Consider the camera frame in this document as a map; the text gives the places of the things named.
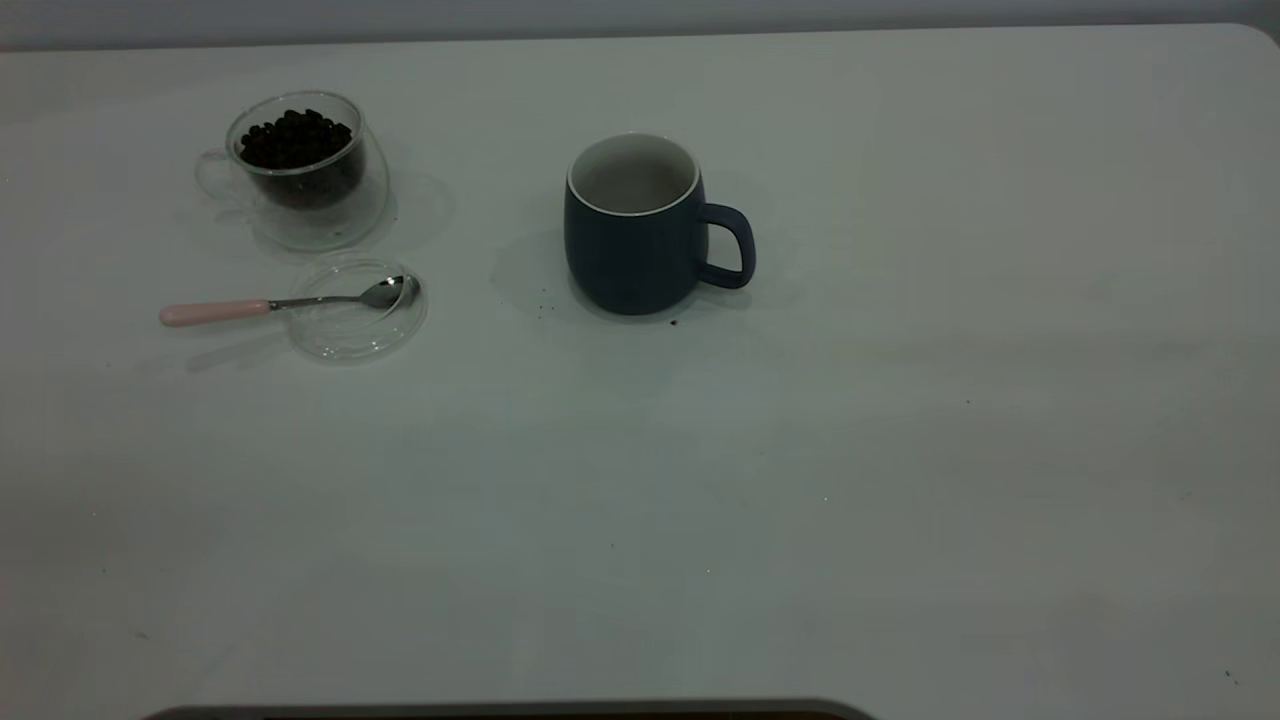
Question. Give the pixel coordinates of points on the dark coffee bean pile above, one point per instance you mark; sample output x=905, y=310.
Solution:
x=297, y=145

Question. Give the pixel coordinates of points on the clear round glass lid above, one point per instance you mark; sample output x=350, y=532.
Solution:
x=350, y=340

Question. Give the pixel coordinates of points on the dark grey ceramic mug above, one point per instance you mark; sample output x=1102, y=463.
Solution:
x=630, y=255

